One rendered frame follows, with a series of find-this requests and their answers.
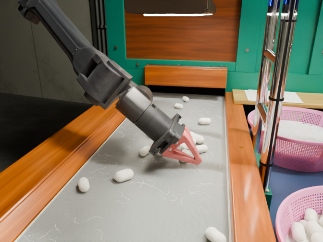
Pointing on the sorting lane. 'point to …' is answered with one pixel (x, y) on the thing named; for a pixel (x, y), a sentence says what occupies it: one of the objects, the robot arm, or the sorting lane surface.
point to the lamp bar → (169, 6)
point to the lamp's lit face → (176, 15)
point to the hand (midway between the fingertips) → (197, 160)
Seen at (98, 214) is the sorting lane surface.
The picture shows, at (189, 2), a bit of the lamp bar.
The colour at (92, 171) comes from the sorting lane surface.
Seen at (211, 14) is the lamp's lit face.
